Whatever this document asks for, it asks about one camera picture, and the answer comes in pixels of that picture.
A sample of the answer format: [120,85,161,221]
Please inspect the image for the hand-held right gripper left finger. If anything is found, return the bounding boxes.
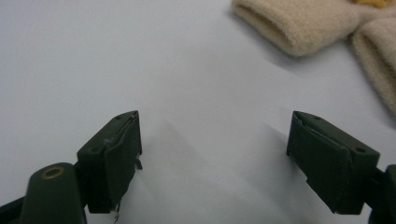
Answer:
[77,110,144,216]

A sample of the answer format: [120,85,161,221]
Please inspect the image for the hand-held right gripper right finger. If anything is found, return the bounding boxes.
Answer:
[286,110,381,215]

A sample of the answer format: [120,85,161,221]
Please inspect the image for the beige glove orange fingertips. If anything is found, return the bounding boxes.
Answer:
[348,17,396,119]
[231,0,396,58]

